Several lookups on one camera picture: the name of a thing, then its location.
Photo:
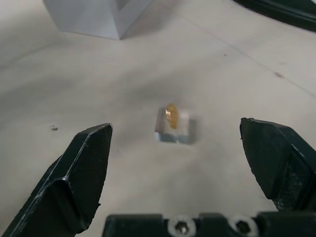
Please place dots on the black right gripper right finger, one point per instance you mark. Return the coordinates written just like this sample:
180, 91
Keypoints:
276, 160

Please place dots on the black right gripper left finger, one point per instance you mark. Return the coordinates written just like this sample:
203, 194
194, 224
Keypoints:
74, 177

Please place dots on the white box with slot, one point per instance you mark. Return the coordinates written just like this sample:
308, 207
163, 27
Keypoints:
96, 17

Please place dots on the clear acrylic coin stand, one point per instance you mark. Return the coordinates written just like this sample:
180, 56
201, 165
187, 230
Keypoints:
172, 128

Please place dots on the gold coin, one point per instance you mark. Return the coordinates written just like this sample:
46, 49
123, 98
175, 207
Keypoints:
171, 116

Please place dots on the black table edge strip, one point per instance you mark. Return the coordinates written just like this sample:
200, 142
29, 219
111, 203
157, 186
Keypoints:
284, 11

